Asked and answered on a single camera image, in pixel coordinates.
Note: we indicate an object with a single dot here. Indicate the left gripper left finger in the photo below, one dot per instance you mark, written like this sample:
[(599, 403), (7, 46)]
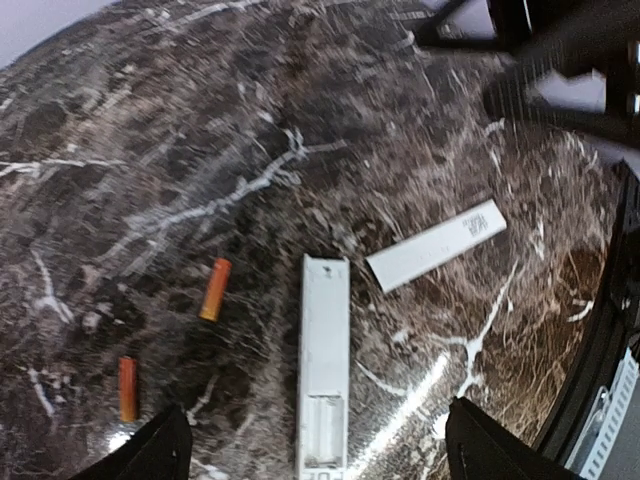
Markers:
[(161, 449)]

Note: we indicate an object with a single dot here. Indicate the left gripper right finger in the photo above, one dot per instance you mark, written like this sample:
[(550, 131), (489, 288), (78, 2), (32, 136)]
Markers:
[(479, 448)]

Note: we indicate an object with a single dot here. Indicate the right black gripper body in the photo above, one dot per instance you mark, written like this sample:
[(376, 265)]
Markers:
[(569, 37)]

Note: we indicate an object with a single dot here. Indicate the orange battery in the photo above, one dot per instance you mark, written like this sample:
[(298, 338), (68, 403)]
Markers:
[(215, 290), (127, 389)]

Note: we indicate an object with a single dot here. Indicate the white remote battery cover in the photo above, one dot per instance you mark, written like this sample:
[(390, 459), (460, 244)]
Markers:
[(405, 261)]

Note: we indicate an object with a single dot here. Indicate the white remote control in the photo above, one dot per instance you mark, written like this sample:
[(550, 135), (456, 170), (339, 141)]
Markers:
[(324, 364)]

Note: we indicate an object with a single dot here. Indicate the white slotted cable duct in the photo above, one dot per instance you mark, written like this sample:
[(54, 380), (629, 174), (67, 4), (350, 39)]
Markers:
[(620, 397)]

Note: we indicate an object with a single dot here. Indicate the black front table rail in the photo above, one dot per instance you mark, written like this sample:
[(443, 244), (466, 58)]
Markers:
[(612, 321)]

